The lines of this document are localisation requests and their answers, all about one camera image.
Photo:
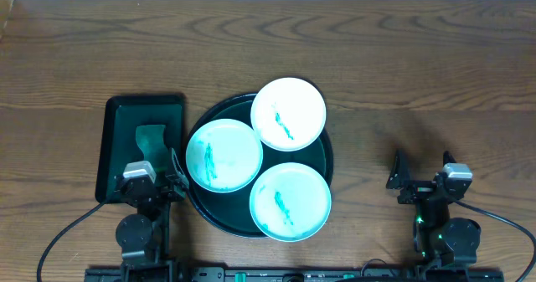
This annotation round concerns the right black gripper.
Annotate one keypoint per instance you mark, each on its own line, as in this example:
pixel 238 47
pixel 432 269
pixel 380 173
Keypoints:
pixel 416 189

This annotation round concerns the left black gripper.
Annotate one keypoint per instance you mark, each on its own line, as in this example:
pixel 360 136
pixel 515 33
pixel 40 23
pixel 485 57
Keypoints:
pixel 158 186

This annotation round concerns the green yellow sponge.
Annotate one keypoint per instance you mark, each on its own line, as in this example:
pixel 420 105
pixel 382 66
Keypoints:
pixel 150 140

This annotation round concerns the white plate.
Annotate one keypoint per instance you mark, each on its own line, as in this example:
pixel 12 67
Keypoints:
pixel 290 202
pixel 224 155
pixel 288 114

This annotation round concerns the white plate bottom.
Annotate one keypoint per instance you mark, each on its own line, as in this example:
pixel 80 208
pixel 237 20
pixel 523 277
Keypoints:
pixel 290 202

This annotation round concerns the white plate top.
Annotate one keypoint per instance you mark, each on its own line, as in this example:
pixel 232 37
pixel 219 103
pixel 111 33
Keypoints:
pixel 288 114

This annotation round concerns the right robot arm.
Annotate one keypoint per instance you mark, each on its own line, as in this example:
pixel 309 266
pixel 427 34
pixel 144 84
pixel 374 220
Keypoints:
pixel 448 245

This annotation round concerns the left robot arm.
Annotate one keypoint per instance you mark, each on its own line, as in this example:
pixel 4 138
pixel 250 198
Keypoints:
pixel 144 236

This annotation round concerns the black rectangular water tray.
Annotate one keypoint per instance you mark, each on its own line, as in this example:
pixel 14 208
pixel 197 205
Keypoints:
pixel 123 114

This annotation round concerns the black round tray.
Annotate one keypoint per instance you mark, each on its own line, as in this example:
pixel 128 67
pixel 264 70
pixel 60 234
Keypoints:
pixel 230 212

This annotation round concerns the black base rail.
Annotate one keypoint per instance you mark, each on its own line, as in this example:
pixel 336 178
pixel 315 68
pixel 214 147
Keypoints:
pixel 218 274

